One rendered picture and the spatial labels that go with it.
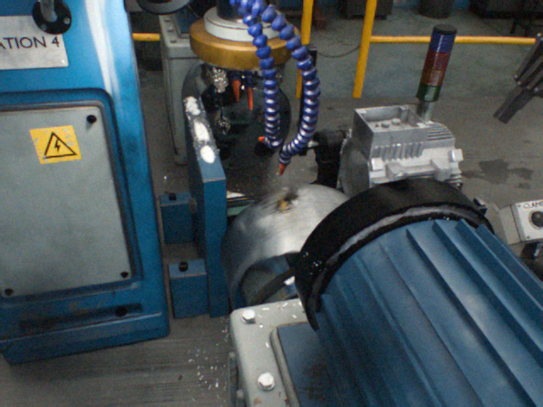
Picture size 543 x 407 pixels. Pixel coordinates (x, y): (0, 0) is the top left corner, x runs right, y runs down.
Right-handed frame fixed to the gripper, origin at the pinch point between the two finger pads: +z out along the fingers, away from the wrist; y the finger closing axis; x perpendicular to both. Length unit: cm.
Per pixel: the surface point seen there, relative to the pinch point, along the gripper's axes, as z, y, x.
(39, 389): 80, 19, -62
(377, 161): 21.8, 1.0, -19.0
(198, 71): 33, -38, -48
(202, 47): 18, 0, -60
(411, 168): 19.9, 1.2, -11.1
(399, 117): 14.2, -9.4, -13.1
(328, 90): 68, -263, 114
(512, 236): 17.5, 20.5, 0.6
